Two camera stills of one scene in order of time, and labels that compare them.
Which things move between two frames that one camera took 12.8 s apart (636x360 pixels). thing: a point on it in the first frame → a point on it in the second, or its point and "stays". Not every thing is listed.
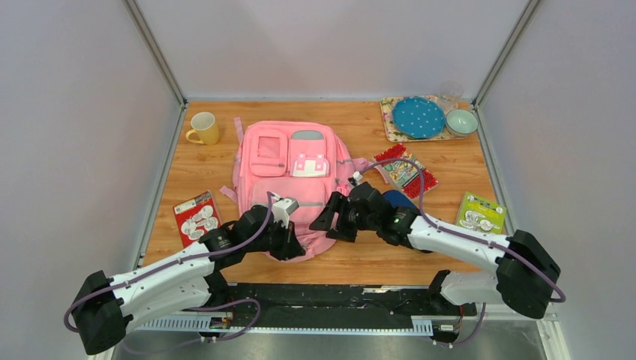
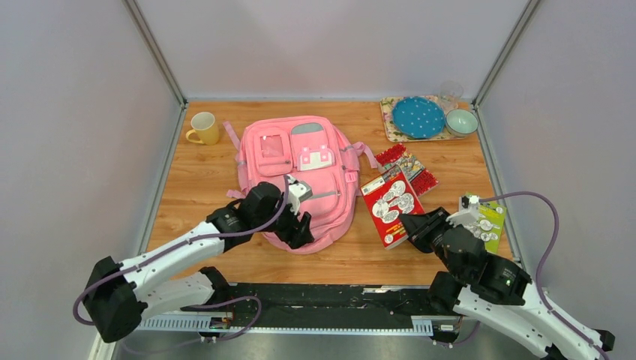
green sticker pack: [478, 212] stays
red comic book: [196, 217] → [386, 198]
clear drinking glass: [451, 92] stays
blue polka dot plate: [418, 117] stays
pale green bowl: [461, 123] stays
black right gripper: [323, 222] → [418, 226]
